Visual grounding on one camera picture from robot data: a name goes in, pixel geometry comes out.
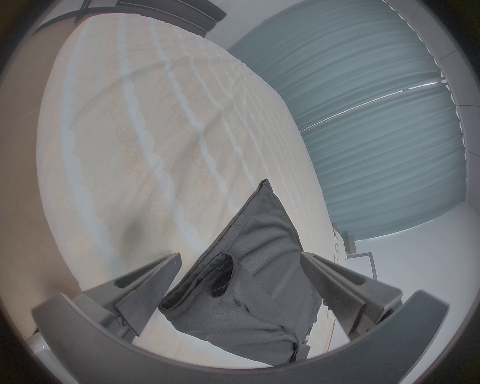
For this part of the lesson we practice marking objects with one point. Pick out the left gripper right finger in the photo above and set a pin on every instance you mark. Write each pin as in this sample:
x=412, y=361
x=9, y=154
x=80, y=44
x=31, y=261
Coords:
x=352, y=300

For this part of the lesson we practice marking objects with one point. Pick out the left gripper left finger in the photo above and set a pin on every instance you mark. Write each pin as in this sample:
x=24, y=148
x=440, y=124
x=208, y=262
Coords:
x=138, y=292

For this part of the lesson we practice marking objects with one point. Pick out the black T-shirt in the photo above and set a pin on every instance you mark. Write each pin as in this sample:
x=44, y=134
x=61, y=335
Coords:
x=258, y=285

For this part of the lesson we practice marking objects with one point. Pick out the bed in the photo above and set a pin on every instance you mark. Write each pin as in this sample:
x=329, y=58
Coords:
x=150, y=131

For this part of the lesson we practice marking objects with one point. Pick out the grey bedside table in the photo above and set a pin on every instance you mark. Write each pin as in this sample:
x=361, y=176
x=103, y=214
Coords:
x=350, y=242

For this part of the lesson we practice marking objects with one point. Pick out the white printed pillow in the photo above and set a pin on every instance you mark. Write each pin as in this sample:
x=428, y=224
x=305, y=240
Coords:
x=339, y=243

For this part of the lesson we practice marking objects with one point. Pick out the blue-green curtain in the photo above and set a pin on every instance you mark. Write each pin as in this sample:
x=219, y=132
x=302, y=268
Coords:
x=393, y=157
x=337, y=56

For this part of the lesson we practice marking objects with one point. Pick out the black chest of drawers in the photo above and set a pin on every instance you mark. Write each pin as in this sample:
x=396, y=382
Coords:
x=180, y=11

